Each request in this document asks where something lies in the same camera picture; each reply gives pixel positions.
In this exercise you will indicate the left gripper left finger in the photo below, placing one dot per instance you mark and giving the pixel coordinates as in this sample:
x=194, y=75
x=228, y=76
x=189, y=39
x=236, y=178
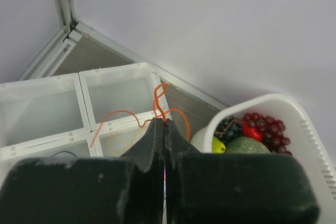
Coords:
x=125, y=189

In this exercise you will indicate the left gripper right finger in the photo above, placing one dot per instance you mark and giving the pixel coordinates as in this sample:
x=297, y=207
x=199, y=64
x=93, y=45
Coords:
x=234, y=188

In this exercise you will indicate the yellow pear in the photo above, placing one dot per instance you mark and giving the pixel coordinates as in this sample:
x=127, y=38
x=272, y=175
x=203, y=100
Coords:
x=218, y=146

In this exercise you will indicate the green melon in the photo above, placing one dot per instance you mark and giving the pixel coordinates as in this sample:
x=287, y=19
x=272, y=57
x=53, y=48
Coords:
x=246, y=145

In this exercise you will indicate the dark grapes bunch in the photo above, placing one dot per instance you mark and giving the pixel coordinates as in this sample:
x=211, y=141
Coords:
x=229, y=129

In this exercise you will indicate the red apple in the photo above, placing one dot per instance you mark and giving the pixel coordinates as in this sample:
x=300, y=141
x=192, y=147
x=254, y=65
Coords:
x=252, y=132

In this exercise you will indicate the white compartment tray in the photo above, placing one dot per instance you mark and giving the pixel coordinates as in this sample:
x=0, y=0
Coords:
x=94, y=113

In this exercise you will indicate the red grapes bunch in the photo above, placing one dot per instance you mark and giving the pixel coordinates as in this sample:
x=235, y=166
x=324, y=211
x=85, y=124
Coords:
x=272, y=129

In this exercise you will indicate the white fruit basket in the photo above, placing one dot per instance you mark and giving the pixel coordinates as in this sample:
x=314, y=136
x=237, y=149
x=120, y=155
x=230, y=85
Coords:
x=305, y=145

